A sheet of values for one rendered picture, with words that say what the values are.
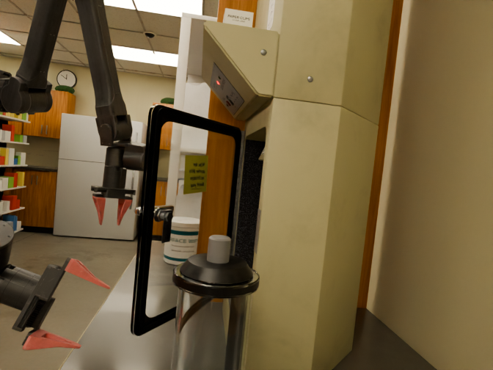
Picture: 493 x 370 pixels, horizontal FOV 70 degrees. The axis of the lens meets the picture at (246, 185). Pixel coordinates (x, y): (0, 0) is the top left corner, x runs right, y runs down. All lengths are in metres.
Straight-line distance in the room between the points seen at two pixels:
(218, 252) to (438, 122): 0.65
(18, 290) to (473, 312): 0.79
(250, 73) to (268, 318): 0.38
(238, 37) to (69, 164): 5.25
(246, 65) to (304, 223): 0.26
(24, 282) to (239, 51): 0.48
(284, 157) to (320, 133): 0.07
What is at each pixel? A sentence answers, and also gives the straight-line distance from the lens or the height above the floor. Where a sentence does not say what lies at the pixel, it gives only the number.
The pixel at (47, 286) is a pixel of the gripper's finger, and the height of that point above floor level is 1.09.
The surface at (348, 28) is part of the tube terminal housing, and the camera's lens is 0.62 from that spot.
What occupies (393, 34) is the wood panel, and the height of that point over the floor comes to 1.69.
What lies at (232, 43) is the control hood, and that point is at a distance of 0.56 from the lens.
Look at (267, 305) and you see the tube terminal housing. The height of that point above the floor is 1.09.
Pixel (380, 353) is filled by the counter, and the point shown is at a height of 0.94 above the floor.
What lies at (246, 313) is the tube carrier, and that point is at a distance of 0.45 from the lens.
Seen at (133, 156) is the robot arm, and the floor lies 1.30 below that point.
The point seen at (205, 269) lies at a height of 1.18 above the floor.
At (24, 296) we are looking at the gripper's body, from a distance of 0.65.
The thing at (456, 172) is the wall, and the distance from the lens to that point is 0.86.
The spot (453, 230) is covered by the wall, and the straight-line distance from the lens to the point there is 0.85.
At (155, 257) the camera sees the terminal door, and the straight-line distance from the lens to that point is 0.65.
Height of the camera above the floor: 1.30
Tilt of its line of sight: 3 degrees down
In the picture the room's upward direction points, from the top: 6 degrees clockwise
